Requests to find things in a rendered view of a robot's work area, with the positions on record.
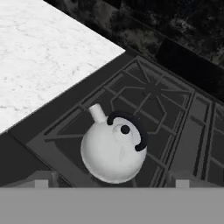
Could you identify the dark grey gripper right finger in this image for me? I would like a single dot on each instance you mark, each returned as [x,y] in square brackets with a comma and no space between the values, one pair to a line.
[186,178]

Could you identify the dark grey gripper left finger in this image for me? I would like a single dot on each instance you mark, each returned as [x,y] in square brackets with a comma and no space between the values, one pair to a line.
[43,178]

